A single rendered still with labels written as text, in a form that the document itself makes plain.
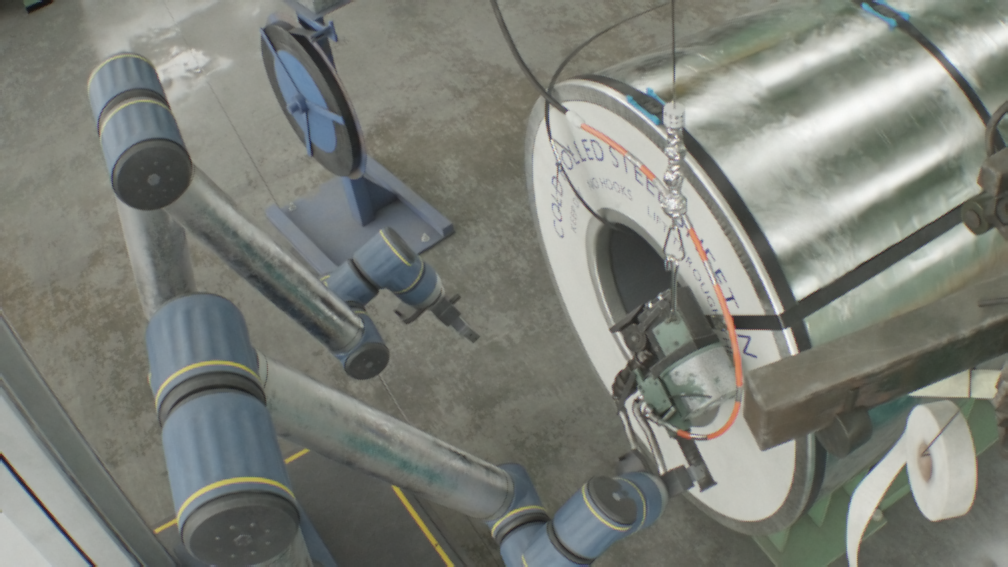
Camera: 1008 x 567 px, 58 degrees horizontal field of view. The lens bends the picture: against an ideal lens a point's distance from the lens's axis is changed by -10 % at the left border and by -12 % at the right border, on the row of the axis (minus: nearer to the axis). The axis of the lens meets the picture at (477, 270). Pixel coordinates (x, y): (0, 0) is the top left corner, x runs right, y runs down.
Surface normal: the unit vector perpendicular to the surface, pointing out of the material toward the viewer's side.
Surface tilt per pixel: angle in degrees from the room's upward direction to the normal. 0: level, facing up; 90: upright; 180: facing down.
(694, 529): 0
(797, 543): 0
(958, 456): 28
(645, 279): 60
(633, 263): 73
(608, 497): 44
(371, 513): 0
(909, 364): 90
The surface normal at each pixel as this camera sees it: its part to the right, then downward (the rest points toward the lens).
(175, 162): 0.53, 0.53
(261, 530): 0.33, 0.64
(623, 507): 0.55, -0.73
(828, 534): -0.13, -0.69
